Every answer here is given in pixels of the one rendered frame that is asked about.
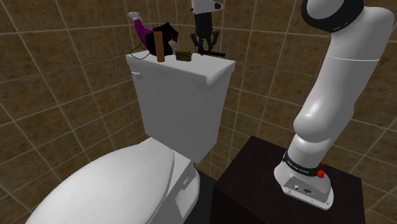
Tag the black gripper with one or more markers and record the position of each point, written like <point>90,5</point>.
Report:
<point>203,24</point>

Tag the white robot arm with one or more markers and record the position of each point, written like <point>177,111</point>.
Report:
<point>335,93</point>

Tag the black pen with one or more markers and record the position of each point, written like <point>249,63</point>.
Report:
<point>217,54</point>

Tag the olive brown block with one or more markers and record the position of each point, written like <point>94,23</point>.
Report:
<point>183,56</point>

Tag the purple and black toy figure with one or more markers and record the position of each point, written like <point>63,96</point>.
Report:
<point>167,35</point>

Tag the brown wooden cylinder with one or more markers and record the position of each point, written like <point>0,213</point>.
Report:
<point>159,46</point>

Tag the white toilet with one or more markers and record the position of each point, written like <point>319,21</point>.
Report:
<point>183,102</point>

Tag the dark robot stand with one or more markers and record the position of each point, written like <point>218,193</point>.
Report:
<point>248,186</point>

